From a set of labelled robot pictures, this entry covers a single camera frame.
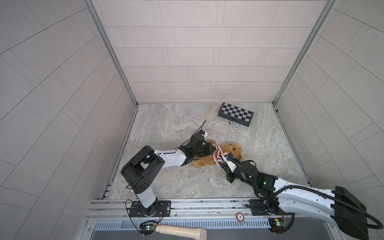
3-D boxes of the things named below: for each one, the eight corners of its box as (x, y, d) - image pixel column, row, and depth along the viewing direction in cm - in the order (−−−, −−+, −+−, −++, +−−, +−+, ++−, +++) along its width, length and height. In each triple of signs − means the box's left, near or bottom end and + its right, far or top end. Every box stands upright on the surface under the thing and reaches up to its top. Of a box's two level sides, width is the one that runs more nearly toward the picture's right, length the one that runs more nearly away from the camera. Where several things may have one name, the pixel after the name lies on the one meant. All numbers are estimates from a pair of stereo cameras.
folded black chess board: (217, 115, 111) (217, 112, 108) (222, 105, 118) (223, 102, 115) (249, 127, 105) (250, 124, 102) (253, 115, 111) (254, 112, 109)
